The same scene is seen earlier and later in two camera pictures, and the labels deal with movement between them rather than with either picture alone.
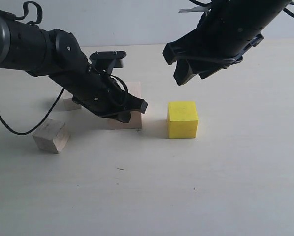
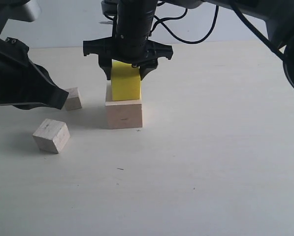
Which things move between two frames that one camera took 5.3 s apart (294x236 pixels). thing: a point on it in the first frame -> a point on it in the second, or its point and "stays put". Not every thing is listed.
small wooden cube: (68, 103) stays put
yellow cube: (183, 119) -> (125, 81)
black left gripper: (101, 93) -> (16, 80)
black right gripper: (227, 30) -> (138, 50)
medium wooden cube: (52, 136) stays put
